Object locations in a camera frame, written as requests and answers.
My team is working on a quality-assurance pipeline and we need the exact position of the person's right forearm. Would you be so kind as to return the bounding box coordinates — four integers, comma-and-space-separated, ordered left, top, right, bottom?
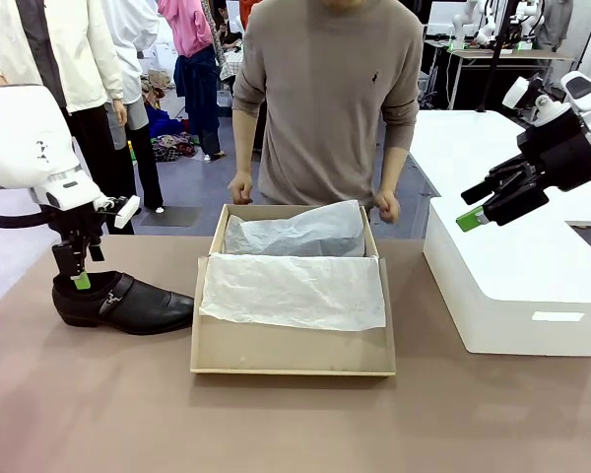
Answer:
231, 104, 266, 176

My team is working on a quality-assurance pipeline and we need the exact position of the black leather shoe with buckle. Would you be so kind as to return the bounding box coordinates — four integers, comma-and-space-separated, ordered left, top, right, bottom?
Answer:
51, 269, 196, 337

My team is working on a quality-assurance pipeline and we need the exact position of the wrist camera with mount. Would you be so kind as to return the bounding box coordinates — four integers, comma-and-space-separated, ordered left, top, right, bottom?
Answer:
501, 77, 548, 119
95, 194, 142, 230

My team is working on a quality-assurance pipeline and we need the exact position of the white tissue paper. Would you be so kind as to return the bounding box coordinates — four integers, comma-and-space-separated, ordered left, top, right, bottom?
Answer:
198, 198, 388, 333

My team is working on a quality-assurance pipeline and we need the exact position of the bystander in white jacket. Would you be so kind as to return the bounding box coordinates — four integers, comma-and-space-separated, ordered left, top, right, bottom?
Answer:
0, 0, 137, 236

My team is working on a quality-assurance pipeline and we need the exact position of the person's left forearm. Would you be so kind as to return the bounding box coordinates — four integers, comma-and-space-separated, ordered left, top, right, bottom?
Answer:
380, 141, 414, 195

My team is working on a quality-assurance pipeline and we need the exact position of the cardboard shoe box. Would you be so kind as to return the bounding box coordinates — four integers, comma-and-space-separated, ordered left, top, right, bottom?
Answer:
190, 203, 398, 378

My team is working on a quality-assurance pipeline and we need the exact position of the pile of clothes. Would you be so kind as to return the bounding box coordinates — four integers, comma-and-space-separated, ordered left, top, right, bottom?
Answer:
139, 68, 202, 165

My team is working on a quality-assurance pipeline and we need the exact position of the small white cabinet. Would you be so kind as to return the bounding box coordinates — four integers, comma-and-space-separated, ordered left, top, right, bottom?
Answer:
417, 69, 433, 107

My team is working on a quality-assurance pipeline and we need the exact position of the brown-topped lab table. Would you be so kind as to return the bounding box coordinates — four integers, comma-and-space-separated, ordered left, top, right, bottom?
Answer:
423, 38, 576, 111

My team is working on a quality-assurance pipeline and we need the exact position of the dark grey floor mat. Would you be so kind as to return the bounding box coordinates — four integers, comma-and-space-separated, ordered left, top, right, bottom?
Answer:
139, 205, 203, 229

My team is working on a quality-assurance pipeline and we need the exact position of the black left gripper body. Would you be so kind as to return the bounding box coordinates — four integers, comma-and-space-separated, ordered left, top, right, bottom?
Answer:
45, 203, 105, 248

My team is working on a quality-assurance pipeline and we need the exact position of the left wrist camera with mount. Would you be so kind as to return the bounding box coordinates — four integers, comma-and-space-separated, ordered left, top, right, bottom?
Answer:
95, 194, 142, 230

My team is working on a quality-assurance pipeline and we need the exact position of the person in beige sweater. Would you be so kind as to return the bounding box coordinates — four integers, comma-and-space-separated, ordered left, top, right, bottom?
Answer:
230, 0, 426, 208

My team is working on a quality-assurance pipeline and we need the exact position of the bystander in white shirt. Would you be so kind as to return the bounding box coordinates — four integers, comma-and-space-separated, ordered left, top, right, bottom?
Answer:
99, 0, 165, 214

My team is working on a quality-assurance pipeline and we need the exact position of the bystander in pink hoodie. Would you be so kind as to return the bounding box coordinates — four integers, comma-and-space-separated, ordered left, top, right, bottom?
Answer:
156, 0, 228, 163

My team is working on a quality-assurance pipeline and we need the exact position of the large white plastic box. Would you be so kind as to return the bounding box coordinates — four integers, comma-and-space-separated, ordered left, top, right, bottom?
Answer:
422, 196, 591, 358

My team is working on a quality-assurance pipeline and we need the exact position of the person's right hand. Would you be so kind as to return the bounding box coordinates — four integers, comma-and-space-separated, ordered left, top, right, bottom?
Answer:
227, 170, 255, 206

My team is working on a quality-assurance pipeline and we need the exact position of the white label on box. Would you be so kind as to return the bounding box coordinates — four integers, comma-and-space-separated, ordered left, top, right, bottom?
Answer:
531, 310, 586, 323

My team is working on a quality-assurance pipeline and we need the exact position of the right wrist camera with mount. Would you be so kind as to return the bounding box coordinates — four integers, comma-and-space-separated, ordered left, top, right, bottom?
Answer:
501, 77, 548, 119

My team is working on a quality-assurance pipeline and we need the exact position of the person's left hand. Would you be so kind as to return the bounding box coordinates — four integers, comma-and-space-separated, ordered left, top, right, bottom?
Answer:
373, 188, 402, 225

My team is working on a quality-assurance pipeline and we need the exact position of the black tripod pole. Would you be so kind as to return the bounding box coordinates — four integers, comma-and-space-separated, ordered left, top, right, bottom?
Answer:
474, 0, 519, 114

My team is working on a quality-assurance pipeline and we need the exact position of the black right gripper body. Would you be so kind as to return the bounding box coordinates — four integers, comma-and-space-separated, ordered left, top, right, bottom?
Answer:
516, 115, 591, 194

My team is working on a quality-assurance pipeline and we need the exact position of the white table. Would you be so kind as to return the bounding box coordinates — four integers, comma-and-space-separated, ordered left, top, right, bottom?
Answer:
408, 108, 591, 229

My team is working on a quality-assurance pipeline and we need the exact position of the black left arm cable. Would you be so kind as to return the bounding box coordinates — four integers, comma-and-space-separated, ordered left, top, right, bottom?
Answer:
0, 203, 58, 230

